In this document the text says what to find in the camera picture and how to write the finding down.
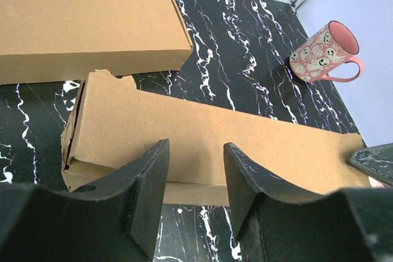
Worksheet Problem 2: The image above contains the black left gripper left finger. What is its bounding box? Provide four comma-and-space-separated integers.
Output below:
1, 139, 169, 261

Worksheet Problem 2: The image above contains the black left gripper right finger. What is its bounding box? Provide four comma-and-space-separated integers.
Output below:
224, 142, 392, 261

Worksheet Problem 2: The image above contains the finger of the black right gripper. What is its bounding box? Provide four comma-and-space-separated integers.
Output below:
346, 143, 392, 187

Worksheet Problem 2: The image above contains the pink patterned mug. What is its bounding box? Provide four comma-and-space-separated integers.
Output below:
289, 20, 364, 83

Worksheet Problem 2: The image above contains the cream pink floral plate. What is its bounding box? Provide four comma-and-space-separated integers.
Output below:
369, 179, 385, 188

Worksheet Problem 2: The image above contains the closed brown cardboard box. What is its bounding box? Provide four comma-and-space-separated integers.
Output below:
1, 0, 193, 85

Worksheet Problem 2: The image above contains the brown cardboard box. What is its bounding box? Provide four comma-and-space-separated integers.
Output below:
61, 70, 370, 206
1, 0, 193, 85

